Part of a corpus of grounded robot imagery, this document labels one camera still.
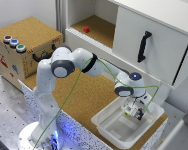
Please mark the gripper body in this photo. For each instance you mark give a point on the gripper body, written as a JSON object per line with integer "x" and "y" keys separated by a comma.
{"x": 130, "y": 107}

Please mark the purple block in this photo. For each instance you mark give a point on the purple block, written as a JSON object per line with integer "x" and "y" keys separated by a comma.
{"x": 140, "y": 115}

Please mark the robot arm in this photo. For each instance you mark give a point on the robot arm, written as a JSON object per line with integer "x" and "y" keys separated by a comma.
{"x": 62, "y": 63}

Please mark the white plastic box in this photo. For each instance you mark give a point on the white plastic box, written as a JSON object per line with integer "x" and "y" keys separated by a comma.
{"x": 117, "y": 131}

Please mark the white sliding door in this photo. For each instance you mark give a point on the white sliding door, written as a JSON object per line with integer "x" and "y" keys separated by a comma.
{"x": 127, "y": 33}

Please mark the white cabinet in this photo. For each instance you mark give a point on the white cabinet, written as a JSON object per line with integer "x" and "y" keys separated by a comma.
{"x": 167, "y": 13}

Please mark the green button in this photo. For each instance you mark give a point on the green button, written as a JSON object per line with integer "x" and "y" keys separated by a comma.
{"x": 20, "y": 47}

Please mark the blue button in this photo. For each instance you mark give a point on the blue button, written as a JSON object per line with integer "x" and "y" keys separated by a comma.
{"x": 14, "y": 42}

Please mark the red button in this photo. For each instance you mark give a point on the red button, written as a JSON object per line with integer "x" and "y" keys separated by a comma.
{"x": 7, "y": 38}

